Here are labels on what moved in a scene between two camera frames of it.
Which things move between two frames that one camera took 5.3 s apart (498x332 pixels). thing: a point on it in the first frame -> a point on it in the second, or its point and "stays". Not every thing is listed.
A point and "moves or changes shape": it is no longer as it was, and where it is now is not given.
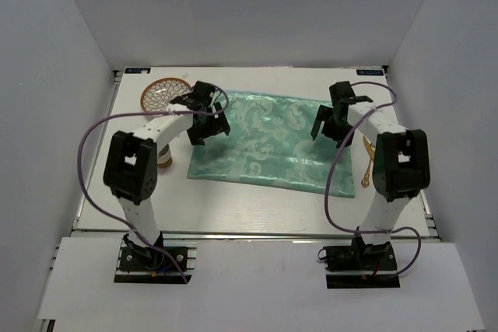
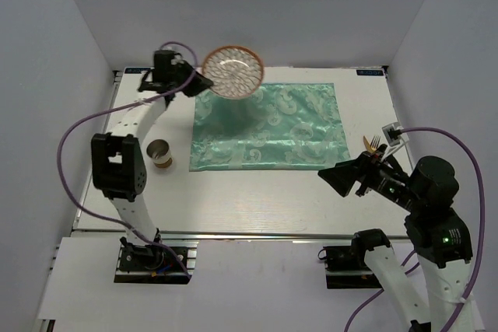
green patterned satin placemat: (271, 144) moves or changes shape
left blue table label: (137, 70) stays
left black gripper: (219, 125) -> (199, 84)
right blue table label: (369, 72) stays
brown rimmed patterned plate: (157, 95) moves or changes shape
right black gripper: (324, 113) -> (342, 176)
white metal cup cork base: (164, 159) stays
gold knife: (369, 147) stays
